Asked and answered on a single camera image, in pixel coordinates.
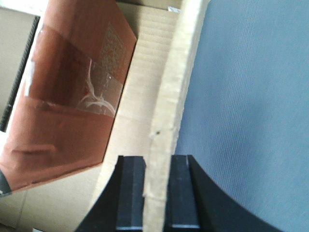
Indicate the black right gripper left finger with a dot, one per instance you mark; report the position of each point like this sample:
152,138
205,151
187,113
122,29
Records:
119,208

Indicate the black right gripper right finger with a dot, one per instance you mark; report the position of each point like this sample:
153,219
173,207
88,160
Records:
196,204

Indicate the orange printed cardboard box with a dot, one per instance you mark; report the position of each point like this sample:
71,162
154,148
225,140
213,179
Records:
69,93

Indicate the large brown cardboard box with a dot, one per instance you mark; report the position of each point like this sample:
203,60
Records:
147,124

